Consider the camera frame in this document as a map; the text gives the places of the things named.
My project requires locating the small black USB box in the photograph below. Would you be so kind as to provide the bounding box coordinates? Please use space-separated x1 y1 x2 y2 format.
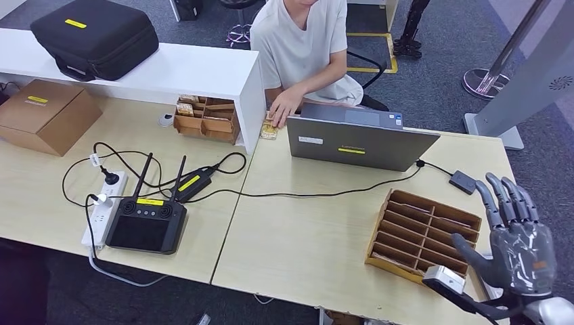
449 169 478 196

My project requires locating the white power strip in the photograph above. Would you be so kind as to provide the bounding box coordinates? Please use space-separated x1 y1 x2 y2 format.
81 171 129 250

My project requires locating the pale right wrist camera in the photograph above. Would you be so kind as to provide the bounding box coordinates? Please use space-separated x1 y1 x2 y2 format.
421 264 468 299

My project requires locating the grey kiosk stand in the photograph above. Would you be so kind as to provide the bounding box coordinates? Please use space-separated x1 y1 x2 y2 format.
463 0 574 151

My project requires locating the small cardboard organizer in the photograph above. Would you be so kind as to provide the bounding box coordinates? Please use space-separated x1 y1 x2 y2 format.
173 95 242 146

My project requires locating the thin black plug cable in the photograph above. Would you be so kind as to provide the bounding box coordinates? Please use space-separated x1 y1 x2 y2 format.
85 194 102 252

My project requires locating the white desk shelf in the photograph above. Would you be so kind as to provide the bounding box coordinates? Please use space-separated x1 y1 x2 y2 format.
0 28 267 156

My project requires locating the black remote controller with antennas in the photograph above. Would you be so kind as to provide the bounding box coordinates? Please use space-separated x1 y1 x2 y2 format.
104 152 188 256

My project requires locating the large cardboard slot organizer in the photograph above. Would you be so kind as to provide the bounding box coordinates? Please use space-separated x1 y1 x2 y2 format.
365 188 483 286

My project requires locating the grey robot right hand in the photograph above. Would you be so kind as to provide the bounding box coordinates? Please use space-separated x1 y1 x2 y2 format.
450 172 558 297

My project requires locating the long black power cable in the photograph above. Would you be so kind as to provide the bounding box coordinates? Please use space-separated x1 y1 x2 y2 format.
185 163 422 205

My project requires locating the brown cardboard carton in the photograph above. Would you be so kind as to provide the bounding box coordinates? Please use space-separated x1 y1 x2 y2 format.
325 310 362 325

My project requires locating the person's left hand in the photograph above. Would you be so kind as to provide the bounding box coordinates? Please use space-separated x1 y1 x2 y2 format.
268 85 306 129

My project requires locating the black power adapter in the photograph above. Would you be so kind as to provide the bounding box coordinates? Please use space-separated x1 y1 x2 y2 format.
173 167 216 204

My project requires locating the chrome stanchion post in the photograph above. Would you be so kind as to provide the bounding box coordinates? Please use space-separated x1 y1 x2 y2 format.
462 0 553 101

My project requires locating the black carrying case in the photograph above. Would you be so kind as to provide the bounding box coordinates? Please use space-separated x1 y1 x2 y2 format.
30 0 160 83

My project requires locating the black wheeled stool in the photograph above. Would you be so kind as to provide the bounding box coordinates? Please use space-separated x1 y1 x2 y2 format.
219 0 261 48

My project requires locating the person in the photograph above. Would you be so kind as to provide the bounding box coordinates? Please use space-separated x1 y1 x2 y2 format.
249 0 365 129

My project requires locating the closed brown cardboard box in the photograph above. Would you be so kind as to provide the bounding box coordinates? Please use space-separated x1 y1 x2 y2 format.
0 79 103 157

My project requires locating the grey laptop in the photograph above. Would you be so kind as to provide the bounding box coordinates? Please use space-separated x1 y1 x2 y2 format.
286 102 441 173

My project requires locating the yellow floor tape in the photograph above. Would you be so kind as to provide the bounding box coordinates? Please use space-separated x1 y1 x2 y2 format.
346 32 399 74

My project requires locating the white power strip cable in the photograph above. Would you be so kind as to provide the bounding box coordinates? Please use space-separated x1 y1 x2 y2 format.
88 248 169 288

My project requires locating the beige cabinet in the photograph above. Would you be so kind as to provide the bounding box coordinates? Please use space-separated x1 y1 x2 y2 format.
347 0 400 33

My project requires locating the short black USB cable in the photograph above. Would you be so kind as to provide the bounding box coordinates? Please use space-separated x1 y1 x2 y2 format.
416 159 454 177

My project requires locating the black computer tower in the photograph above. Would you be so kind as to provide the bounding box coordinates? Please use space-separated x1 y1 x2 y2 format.
169 0 204 22

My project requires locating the black looped mains cable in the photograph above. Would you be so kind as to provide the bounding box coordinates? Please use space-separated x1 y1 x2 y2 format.
62 142 248 209

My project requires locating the background humanoid robot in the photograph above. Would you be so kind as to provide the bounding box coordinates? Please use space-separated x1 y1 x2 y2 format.
393 0 433 59

